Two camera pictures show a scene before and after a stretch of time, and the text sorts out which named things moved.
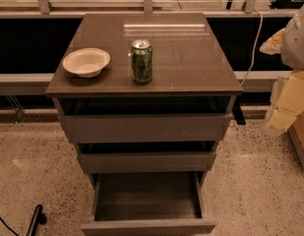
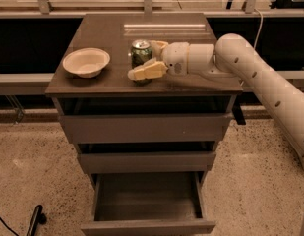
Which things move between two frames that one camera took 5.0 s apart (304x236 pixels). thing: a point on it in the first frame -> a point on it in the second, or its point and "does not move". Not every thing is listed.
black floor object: [38, 217] does not move
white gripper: [296, 44] -> [175, 57]
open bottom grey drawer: [148, 204] does not move
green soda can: [142, 61] does not move
